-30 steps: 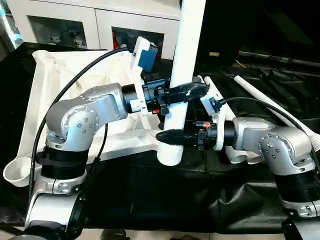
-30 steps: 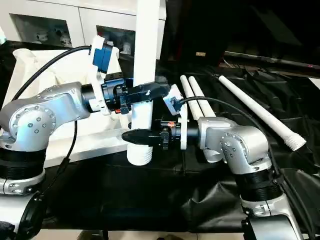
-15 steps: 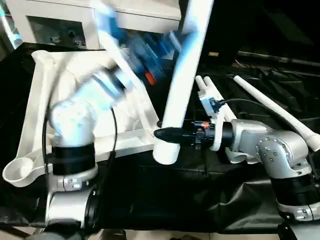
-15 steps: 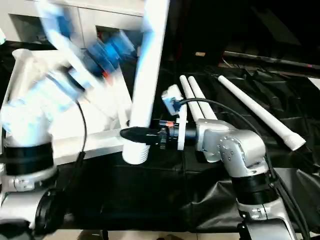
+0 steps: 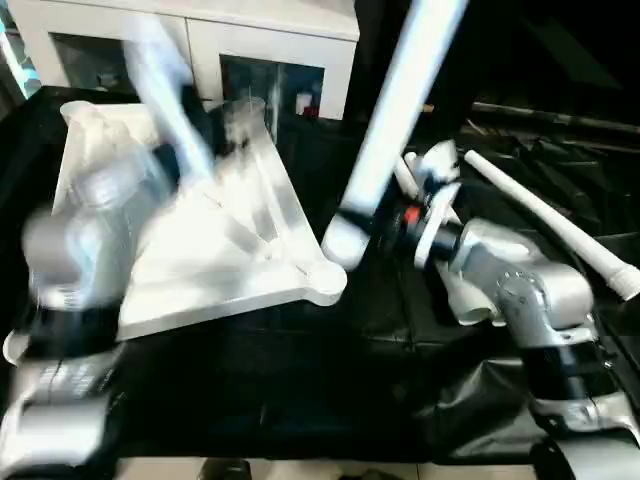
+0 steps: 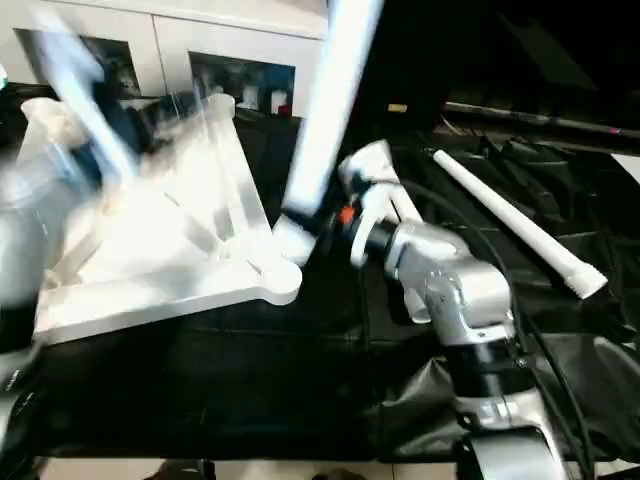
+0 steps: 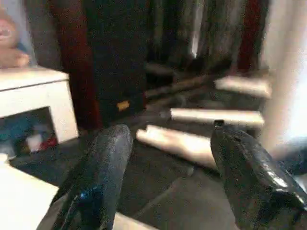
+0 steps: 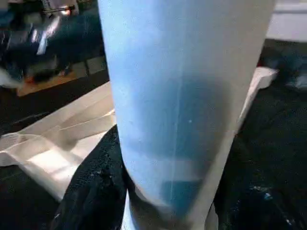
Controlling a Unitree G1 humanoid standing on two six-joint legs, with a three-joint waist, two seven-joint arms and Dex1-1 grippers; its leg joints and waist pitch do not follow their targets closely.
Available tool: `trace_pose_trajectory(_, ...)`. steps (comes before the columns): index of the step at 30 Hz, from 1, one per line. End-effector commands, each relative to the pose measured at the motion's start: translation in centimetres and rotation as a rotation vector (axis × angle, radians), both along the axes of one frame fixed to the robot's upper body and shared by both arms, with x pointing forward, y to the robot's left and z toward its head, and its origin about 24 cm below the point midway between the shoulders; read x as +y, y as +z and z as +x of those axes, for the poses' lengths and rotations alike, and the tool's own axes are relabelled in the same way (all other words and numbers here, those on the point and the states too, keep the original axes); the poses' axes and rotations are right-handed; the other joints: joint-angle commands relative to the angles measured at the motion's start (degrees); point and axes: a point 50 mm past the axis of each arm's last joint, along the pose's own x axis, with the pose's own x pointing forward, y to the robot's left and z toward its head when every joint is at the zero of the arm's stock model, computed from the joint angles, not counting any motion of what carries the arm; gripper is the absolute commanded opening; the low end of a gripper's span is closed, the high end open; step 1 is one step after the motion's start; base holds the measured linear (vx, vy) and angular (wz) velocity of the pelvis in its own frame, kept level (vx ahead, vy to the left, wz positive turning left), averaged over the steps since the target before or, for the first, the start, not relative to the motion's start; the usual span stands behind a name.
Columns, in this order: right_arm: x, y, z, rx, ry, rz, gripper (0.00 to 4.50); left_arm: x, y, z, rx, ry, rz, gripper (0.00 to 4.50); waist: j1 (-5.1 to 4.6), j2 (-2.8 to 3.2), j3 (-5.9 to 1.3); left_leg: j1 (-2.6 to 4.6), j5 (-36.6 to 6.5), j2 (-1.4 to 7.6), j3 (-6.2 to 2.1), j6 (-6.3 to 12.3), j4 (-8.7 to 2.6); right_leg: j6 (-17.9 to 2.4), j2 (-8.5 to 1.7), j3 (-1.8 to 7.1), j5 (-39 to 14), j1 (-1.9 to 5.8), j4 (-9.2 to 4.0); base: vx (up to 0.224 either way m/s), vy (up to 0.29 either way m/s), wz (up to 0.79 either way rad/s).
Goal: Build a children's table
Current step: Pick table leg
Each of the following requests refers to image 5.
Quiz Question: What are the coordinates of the white display cabinet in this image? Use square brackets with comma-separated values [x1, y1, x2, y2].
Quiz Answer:
[19, 0, 361, 121]

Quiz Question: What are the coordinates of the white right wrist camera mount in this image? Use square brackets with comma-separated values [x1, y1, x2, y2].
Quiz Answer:
[412, 139, 464, 269]

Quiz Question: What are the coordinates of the long black rod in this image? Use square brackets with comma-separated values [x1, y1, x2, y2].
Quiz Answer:
[472, 102, 640, 131]

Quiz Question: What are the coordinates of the white plastic table top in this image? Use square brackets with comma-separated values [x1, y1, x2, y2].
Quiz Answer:
[49, 97, 349, 341]

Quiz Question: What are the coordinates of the black mat cloth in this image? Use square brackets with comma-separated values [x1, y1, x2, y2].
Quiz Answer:
[0, 84, 640, 461]

